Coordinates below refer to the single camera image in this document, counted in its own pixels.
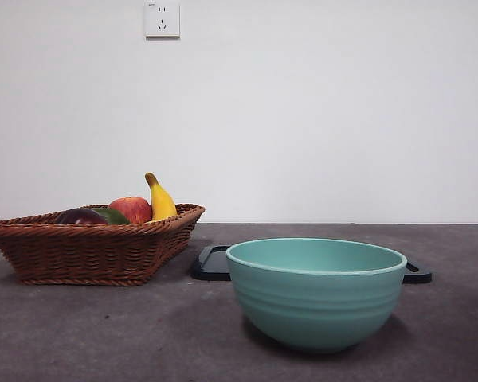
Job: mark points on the teal ribbed bowl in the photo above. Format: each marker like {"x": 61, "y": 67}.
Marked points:
{"x": 317, "y": 306}

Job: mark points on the white wall socket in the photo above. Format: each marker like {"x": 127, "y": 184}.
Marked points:
{"x": 162, "y": 20}

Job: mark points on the brown wicker basket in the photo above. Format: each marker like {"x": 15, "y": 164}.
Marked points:
{"x": 87, "y": 254}

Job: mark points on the yellow banana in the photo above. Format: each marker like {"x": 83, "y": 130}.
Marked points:
{"x": 162, "y": 205}

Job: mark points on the black rectangular tray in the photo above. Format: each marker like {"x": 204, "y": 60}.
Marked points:
{"x": 210, "y": 264}

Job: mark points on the dark purple plum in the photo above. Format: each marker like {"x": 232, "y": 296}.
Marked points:
{"x": 80, "y": 217}

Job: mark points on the red apple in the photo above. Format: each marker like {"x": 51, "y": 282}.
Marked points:
{"x": 131, "y": 209}

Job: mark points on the green avocado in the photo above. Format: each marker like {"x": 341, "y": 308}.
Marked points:
{"x": 118, "y": 217}

